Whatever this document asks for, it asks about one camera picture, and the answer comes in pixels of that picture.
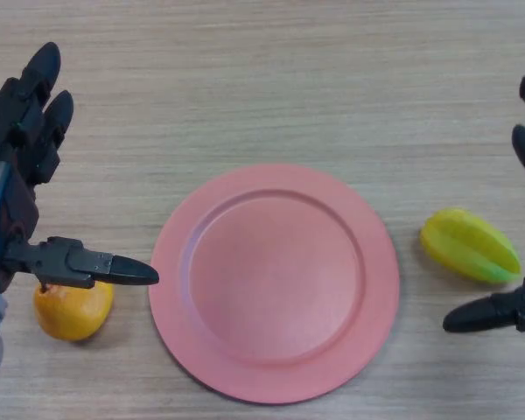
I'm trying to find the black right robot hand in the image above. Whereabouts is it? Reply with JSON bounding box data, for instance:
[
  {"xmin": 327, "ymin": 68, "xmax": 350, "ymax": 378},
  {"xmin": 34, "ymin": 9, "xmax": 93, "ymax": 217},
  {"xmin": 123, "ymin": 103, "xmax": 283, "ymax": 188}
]
[{"xmin": 442, "ymin": 75, "xmax": 525, "ymax": 334}]

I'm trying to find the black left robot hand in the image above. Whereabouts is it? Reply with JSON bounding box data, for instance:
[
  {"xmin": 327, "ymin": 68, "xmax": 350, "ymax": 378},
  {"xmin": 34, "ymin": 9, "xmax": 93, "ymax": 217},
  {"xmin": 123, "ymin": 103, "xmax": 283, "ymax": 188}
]
[{"xmin": 0, "ymin": 41, "xmax": 160, "ymax": 294}]

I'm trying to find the yellow green starfruit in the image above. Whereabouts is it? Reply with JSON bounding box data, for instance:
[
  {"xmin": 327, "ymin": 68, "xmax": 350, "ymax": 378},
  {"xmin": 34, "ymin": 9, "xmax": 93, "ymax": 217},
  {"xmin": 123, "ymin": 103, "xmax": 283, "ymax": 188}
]
[{"xmin": 419, "ymin": 207, "xmax": 522, "ymax": 287}]

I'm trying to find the pink round plate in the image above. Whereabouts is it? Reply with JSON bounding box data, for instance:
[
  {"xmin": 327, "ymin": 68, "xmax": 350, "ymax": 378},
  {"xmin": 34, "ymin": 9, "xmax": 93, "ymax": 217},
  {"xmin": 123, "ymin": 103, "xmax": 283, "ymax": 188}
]
[{"xmin": 148, "ymin": 164, "xmax": 400, "ymax": 393}]

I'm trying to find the orange yellow pear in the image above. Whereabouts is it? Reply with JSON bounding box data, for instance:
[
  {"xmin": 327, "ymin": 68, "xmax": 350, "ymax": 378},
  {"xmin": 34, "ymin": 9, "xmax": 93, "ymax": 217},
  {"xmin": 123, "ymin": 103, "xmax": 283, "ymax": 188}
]
[{"xmin": 33, "ymin": 281, "xmax": 115, "ymax": 343}]

